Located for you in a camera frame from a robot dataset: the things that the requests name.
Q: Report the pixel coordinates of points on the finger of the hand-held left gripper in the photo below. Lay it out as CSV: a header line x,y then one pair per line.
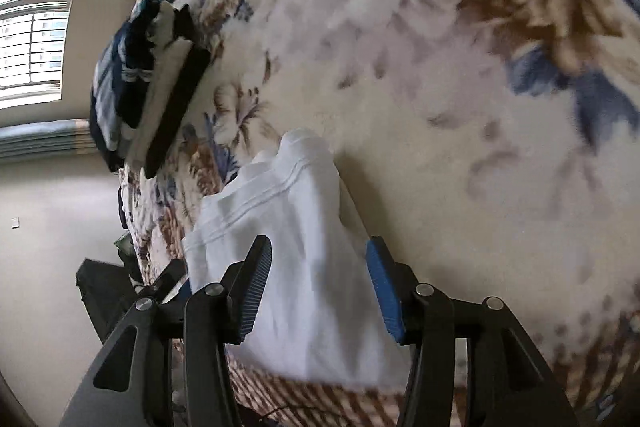
x,y
167,279

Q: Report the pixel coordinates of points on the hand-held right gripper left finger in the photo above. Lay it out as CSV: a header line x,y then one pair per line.
x,y
255,277

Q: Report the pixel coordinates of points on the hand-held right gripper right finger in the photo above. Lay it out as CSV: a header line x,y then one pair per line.
x,y
385,287

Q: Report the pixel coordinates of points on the white t-shirt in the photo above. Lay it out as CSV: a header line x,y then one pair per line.
x,y
300,257

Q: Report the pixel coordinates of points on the floral bed blanket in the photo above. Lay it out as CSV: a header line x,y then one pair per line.
x,y
425,147

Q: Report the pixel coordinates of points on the grey-blue curtain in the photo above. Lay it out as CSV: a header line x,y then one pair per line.
x,y
45,141

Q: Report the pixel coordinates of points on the folded grey and black garment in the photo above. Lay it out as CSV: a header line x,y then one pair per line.
x,y
172,102

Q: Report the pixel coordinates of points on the folded navy striped garment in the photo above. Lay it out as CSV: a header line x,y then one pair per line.
x,y
120,92

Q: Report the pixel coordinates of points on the barred window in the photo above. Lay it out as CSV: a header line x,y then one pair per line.
x,y
37,22

